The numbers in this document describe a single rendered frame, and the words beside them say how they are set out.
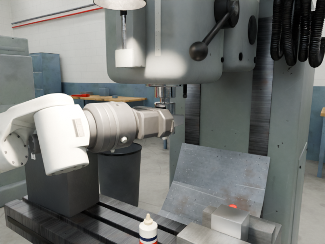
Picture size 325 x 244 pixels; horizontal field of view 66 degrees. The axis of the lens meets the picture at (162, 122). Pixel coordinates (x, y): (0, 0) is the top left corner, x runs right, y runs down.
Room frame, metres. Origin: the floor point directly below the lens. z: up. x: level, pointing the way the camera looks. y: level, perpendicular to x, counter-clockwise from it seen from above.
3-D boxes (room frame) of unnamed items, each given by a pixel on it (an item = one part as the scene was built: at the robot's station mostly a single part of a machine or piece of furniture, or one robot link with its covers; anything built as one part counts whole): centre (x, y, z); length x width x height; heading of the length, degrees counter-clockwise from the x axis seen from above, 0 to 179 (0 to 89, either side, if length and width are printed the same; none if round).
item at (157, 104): (0.55, -0.01, 1.26); 0.05 x 0.05 x 0.01
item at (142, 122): (0.49, 0.06, 1.23); 0.13 x 0.12 x 0.10; 42
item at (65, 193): (0.79, 0.33, 1.02); 0.22 x 0.12 x 0.20; 58
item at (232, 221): (0.47, -0.14, 1.03); 0.06 x 0.05 x 0.06; 55
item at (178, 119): (0.53, -0.03, 1.23); 0.06 x 0.02 x 0.03; 132
